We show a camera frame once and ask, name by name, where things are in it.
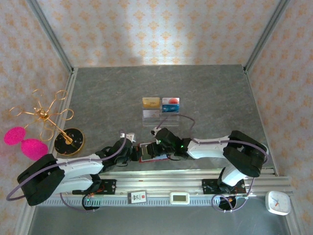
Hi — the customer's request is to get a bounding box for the gold jewelry stand, black base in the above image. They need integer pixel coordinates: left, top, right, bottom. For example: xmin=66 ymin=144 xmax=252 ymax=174
xmin=9 ymin=89 xmax=86 ymax=157

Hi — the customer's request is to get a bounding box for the perforated metal cable tray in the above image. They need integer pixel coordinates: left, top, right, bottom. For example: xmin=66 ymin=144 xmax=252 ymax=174
xmin=34 ymin=197 xmax=269 ymax=208

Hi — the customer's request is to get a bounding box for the blue credit card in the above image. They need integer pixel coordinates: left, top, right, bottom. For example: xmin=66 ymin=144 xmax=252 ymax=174
xmin=161 ymin=104 xmax=180 ymax=114

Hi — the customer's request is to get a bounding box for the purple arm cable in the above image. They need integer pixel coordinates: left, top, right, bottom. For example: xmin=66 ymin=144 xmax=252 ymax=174
xmin=6 ymin=129 xmax=128 ymax=213
xmin=156 ymin=115 xmax=269 ymax=213

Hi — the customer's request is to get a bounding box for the white label card with number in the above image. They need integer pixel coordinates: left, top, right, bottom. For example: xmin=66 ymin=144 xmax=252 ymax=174
xmin=127 ymin=191 xmax=147 ymax=204

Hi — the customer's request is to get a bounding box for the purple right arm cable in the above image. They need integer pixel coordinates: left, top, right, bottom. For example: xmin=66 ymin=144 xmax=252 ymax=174
xmin=156 ymin=115 xmax=269 ymax=213

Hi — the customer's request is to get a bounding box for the white square analog clock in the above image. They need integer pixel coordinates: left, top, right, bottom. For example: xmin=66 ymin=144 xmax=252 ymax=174
xmin=265 ymin=190 xmax=291 ymax=216

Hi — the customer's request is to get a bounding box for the clear acrylic card holder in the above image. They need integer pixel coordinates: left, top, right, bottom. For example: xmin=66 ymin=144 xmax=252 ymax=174
xmin=142 ymin=97 xmax=181 ymax=127

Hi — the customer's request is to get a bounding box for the aluminium frame post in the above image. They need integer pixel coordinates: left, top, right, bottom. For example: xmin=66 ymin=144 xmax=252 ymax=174
xmin=243 ymin=0 xmax=291 ymax=74
xmin=25 ymin=0 xmax=75 ymax=74

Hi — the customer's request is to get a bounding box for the white digital timer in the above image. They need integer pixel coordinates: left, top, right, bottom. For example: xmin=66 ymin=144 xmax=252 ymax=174
xmin=170 ymin=191 xmax=191 ymax=205

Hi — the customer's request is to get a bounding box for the pink fuzzy ball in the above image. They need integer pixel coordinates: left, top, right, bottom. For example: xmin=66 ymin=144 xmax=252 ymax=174
xmin=21 ymin=138 xmax=49 ymax=162
xmin=3 ymin=126 xmax=27 ymax=146

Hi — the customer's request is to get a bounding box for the gold credit card with print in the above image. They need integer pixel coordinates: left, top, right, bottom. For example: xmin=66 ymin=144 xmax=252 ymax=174
xmin=142 ymin=97 xmax=161 ymax=110

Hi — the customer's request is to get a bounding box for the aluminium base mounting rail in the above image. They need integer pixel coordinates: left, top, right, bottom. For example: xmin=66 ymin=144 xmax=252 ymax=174
xmin=26 ymin=170 xmax=294 ymax=198

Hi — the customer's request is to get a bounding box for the red card wallet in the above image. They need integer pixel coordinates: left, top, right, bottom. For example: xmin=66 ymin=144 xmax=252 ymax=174
xmin=138 ymin=142 xmax=170 ymax=164

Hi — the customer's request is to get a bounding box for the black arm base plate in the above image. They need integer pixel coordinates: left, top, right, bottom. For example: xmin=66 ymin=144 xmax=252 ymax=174
xmin=201 ymin=178 xmax=246 ymax=195
xmin=72 ymin=179 xmax=117 ymax=195

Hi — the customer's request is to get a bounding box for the red and white credit card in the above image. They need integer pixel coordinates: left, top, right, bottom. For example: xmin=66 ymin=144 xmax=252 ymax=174
xmin=162 ymin=97 xmax=180 ymax=106

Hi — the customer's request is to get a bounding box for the black base electronics module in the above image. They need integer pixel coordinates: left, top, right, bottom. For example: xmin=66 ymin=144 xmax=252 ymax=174
xmin=217 ymin=195 xmax=237 ymax=212
xmin=82 ymin=195 xmax=102 ymax=211

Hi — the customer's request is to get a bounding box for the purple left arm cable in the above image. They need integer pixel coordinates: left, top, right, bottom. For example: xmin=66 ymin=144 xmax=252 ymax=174
xmin=6 ymin=129 xmax=128 ymax=213

